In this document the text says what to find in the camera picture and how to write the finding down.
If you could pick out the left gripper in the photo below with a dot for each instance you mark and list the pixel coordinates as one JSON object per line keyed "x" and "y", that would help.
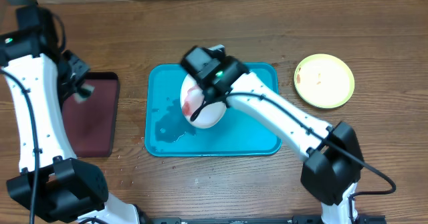
{"x": 84, "y": 68}

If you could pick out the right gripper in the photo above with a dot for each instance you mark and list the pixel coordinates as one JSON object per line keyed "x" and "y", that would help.
{"x": 214, "y": 97}

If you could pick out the green scrubbing sponge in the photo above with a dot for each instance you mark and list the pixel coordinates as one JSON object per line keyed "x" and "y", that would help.
{"x": 83, "y": 93}

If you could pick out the yellow-green plate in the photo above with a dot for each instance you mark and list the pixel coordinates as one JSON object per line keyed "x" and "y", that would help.
{"x": 324, "y": 81}

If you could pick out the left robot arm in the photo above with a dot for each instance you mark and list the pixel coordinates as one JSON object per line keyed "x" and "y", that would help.
{"x": 53, "y": 184}

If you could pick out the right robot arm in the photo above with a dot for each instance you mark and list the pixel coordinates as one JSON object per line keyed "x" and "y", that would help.
{"x": 331, "y": 156}

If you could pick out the black tray with red liquid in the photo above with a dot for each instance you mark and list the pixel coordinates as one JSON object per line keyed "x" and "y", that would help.
{"x": 90, "y": 123}

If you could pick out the blue plastic serving tray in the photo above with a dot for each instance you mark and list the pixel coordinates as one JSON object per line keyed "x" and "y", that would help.
{"x": 169, "y": 134}

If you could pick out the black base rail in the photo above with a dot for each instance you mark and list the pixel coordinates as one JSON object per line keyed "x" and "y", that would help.
{"x": 297, "y": 219}

